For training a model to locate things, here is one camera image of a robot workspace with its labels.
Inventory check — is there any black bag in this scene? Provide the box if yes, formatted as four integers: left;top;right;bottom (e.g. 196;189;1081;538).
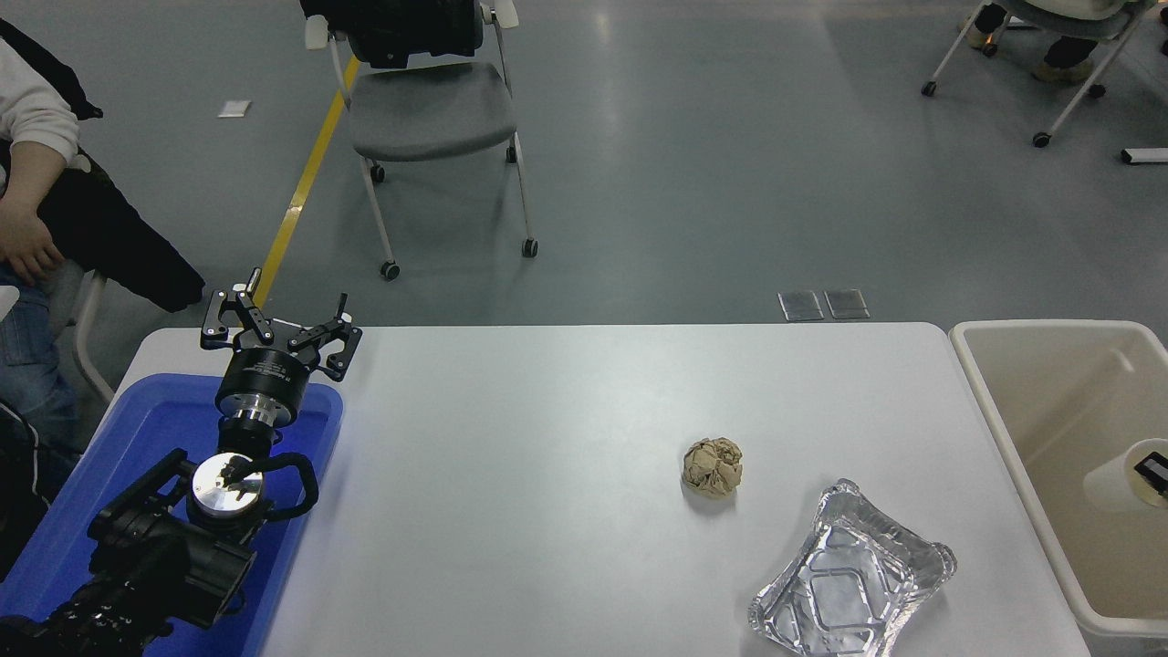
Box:
0;400;57;580

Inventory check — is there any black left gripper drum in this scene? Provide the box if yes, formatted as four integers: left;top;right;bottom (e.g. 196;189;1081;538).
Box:
216;345;318;413

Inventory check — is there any white paper cup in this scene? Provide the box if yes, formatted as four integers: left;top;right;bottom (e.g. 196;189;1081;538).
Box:
1084;438;1168;512

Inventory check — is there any grey seat white-frame chair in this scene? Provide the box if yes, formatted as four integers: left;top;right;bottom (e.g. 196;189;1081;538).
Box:
302;0;538;280

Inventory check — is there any person in dark trousers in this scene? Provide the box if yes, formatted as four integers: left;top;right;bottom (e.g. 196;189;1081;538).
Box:
958;0;1096;84

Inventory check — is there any white chair frame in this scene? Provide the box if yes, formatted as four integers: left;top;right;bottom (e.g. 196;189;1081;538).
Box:
71;272;118;407

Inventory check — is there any black jacket on chair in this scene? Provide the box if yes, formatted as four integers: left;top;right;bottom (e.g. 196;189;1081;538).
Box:
298;0;484;69

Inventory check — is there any crumpled tan paper ball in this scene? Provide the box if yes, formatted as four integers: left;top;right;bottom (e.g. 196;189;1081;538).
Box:
682;437;744;499

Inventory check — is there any large pale plastic bin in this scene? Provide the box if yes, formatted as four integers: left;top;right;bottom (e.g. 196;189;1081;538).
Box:
949;319;1168;654

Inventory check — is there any blue plastic tray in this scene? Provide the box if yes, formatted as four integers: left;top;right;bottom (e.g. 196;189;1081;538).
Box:
0;372;344;657

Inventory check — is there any black garment on lap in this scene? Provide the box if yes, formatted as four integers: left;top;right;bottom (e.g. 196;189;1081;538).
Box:
36;155;206;314

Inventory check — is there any black shoulder strap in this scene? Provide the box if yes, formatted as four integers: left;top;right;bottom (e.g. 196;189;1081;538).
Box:
0;18;104;121

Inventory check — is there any silver foil tray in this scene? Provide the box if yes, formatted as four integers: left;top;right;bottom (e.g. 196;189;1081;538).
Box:
747;479;957;657

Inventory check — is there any person's hand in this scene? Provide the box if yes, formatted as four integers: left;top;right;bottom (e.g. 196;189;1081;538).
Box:
0;207;66;287

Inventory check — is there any white-frame wheeled chair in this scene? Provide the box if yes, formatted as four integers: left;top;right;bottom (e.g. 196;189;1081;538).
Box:
920;0;1168;148

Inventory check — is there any seated person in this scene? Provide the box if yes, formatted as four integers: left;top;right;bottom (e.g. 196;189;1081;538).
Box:
0;35;85;475

